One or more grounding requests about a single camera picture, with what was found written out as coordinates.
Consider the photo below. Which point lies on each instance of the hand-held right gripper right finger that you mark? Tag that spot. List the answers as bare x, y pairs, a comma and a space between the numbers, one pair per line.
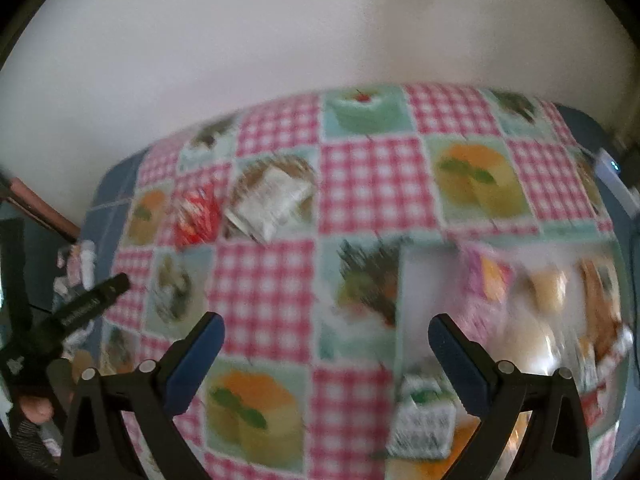
457, 365

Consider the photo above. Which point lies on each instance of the white device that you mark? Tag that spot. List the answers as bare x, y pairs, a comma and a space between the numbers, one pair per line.
612, 180

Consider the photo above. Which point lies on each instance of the person's left hand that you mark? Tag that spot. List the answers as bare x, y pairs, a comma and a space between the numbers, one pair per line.
39, 408

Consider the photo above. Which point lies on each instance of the shiny red candy packet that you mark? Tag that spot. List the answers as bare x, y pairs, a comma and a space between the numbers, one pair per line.
197, 215

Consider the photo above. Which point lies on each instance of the oblong cream pastry packet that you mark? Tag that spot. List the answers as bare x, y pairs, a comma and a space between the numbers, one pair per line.
525, 342

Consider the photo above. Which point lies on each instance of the pink cake roll packet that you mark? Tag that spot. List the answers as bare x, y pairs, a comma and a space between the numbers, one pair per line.
487, 275

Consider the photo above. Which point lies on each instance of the white snack packet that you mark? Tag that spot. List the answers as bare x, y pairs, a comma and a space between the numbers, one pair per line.
272, 200

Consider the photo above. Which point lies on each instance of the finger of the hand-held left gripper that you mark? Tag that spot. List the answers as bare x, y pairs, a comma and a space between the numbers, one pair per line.
95, 300

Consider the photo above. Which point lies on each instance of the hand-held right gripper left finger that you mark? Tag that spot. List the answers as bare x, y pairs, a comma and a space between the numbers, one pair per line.
197, 360

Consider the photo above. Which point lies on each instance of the round cream pastry packet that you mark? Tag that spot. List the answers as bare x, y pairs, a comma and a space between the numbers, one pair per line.
547, 287

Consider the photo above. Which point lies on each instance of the tan cake packet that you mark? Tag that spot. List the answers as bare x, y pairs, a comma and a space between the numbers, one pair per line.
600, 300

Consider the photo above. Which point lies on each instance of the green and white milk packet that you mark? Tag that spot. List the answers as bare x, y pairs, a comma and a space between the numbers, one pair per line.
425, 417

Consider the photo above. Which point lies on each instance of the pink bar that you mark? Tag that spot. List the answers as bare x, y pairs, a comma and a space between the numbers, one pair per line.
45, 207

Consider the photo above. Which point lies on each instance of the pink checkered printed tablecloth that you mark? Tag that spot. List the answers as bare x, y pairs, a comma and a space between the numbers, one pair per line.
365, 185

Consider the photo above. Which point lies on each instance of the white tray teal rim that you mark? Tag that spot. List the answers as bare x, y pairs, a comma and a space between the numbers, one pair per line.
425, 300

